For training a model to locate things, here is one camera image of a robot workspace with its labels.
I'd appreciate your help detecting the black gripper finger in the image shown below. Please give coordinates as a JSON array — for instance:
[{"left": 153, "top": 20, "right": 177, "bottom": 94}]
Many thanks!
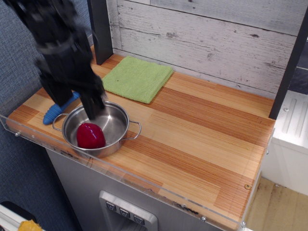
[
  {"left": 40, "top": 76, "right": 72, "bottom": 106},
  {"left": 80, "top": 93, "right": 106, "bottom": 120}
]

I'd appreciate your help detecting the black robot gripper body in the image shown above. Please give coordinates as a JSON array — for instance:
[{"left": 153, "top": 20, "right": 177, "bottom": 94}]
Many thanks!
[{"left": 5, "top": 0, "right": 105, "bottom": 95}]

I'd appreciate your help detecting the red plastic dome item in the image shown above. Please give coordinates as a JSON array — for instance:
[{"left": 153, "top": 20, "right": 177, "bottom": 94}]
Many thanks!
[{"left": 77, "top": 123, "right": 106, "bottom": 149}]

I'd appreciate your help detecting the stainless steel pot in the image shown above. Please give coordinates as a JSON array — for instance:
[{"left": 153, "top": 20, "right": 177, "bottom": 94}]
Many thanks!
[{"left": 52, "top": 102, "right": 141, "bottom": 158}]

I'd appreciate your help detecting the green folded cloth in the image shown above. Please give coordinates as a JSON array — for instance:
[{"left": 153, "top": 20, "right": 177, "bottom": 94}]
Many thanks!
[{"left": 103, "top": 56, "right": 173, "bottom": 104}]

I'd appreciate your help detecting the clear acrylic edge guard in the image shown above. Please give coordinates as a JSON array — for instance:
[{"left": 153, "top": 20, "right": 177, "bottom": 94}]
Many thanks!
[{"left": 1, "top": 117, "right": 261, "bottom": 231}]

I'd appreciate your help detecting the grey toy fridge cabinet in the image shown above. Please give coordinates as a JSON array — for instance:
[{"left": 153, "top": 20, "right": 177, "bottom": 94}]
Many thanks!
[{"left": 47, "top": 150, "right": 218, "bottom": 231}]

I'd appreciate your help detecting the white toy sink unit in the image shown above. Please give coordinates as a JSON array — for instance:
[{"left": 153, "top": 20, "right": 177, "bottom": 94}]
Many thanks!
[{"left": 261, "top": 90, "right": 308, "bottom": 195}]

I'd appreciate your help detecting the blue handled metal spoon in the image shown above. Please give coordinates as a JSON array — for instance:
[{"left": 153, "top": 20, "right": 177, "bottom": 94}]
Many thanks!
[{"left": 43, "top": 91, "right": 80, "bottom": 125}]

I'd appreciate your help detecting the black left frame post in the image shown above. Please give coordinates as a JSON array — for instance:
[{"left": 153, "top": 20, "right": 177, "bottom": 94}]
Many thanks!
[{"left": 87, "top": 0, "right": 113, "bottom": 65}]

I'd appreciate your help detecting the black frame post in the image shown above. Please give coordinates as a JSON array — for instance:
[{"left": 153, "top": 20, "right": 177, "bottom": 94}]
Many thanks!
[
  {"left": 269, "top": 9, "right": 308, "bottom": 120},
  {"left": 87, "top": 0, "right": 113, "bottom": 65}
]

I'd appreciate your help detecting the black right frame post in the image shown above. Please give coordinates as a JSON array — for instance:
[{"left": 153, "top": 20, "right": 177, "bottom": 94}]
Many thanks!
[{"left": 269, "top": 9, "right": 308, "bottom": 120}]

